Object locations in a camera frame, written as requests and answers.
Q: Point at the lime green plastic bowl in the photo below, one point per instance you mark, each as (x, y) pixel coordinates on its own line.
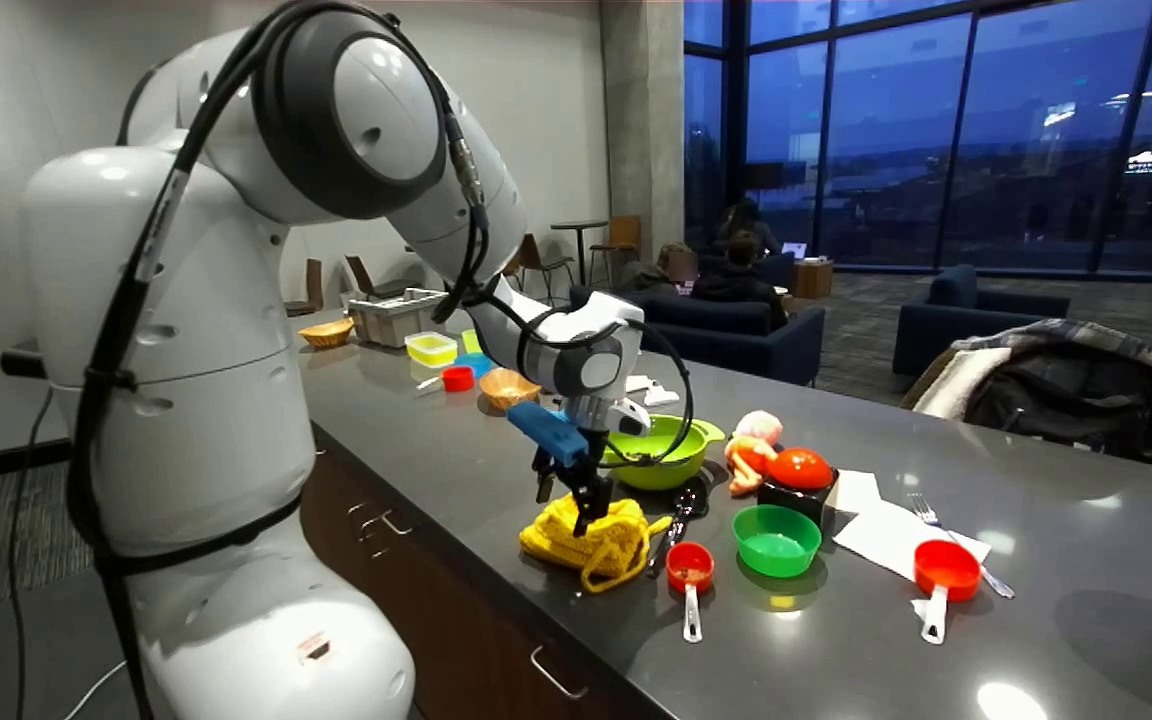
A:
(666, 463)

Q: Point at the black camera on tripod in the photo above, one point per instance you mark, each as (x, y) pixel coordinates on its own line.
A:
(18, 362)

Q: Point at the small red measuring cup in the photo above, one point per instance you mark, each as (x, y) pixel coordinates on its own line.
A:
(691, 565)

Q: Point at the grey white jacket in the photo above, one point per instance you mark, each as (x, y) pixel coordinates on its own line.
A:
(943, 375)

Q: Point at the wooden box side table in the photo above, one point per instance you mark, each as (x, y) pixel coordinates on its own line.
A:
(813, 277)

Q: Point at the navy blue armchair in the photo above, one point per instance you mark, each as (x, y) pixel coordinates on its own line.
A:
(960, 320)

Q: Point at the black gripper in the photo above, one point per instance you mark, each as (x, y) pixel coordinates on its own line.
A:
(578, 465)

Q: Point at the crumpled white wrapper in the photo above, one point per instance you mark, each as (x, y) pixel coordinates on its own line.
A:
(663, 398)

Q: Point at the seated person dark clothes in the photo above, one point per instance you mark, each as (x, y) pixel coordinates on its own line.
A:
(736, 274)

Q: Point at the metal tray container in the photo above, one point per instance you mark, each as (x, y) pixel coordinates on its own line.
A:
(388, 320)

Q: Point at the folded white paper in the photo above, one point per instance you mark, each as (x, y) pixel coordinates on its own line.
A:
(639, 387)

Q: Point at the large red measuring cup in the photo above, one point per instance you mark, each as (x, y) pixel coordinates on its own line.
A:
(947, 569)

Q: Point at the small white paper sheet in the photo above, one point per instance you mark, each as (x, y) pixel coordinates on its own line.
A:
(857, 488)

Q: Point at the orange red toy ball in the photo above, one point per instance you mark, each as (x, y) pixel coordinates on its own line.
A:
(800, 471)

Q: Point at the brown counter cabinet drawers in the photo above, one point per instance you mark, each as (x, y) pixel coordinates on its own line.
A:
(388, 560)

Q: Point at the tan woven basket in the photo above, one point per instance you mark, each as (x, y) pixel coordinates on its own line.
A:
(504, 391)

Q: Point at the seated person facing forward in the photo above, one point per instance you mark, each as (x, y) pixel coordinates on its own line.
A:
(675, 266)

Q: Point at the large white paper sheet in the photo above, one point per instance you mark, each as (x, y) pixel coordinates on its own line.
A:
(902, 537)

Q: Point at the yellow round bowl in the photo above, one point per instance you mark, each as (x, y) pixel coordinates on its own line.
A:
(324, 332)

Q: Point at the small black box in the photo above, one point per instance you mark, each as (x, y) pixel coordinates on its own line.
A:
(789, 502)

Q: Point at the tall dark bistro table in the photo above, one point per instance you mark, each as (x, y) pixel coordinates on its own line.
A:
(581, 231)

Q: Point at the tiny blue cup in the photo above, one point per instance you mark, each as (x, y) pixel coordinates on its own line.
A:
(477, 366)

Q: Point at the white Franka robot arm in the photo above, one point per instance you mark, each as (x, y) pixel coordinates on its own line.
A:
(200, 401)

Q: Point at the grey concrete pillar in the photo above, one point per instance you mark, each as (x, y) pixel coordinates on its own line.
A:
(641, 123)

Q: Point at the yellow crocheted cloth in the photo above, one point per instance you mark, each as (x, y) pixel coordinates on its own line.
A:
(602, 545)

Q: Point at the black kitchen utensil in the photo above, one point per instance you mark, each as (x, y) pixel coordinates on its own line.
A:
(691, 506)

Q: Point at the yellow plastic container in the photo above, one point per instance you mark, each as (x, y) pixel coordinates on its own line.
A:
(430, 350)

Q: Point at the wooden background chair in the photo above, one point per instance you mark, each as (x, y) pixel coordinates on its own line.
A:
(623, 234)

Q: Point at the navy blue sofa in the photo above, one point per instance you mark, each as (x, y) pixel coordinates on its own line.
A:
(751, 343)

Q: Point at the small green plastic bowl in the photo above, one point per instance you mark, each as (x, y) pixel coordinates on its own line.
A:
(779, 545)

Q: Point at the white round toy food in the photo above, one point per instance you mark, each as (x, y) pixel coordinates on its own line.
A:
(756, 427)

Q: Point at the tiny green cup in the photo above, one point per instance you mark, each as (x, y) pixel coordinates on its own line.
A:
(470, 343)

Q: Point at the large glass window wall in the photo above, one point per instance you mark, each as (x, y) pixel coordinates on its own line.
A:
(950, 134)

